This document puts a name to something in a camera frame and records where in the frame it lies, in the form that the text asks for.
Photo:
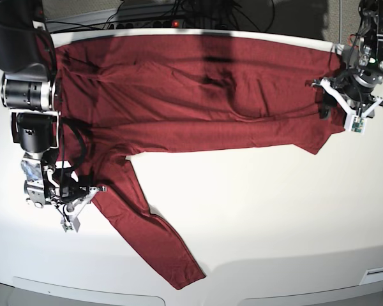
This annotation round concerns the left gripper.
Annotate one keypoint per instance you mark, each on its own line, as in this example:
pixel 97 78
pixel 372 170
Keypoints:
pixel 356 85

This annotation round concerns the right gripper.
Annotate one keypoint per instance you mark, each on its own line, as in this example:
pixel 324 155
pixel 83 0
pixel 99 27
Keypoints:
pixel 71 191

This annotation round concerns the red long-sleeve T-shirt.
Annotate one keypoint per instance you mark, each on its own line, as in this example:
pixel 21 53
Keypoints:
pixel 183 93

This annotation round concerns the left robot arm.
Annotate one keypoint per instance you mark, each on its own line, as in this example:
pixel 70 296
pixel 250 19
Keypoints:
pixel 363 67

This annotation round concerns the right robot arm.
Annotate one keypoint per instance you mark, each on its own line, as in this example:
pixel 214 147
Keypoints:
pixel 53 147

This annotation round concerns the white power strip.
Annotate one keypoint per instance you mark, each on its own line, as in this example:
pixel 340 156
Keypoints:
pixel 177 23

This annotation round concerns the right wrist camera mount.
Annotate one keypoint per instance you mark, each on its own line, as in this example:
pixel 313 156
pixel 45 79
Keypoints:
pixel 78 204

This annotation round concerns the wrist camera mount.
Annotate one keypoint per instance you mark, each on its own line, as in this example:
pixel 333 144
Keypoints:
pixel 78 204
pixel 356 113

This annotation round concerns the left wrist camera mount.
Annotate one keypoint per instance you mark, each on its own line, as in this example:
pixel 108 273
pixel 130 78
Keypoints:
pixel 356 113

